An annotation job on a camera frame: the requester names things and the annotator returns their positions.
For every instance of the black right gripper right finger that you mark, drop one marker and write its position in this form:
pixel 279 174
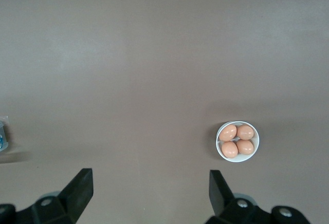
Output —
pixel 218 195

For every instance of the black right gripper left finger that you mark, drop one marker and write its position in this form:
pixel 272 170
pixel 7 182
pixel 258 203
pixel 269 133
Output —
pixel 74 195

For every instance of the clear plastic egg box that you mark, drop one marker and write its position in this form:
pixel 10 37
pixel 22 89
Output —
pixel 3 136

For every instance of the brown egg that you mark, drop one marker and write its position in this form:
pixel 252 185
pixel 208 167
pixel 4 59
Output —
pixel 229 149
pixel 245 147
pixel 228 132
pixel 244 132

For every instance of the white round bowl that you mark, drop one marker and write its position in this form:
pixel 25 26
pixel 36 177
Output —
pixel 237 158

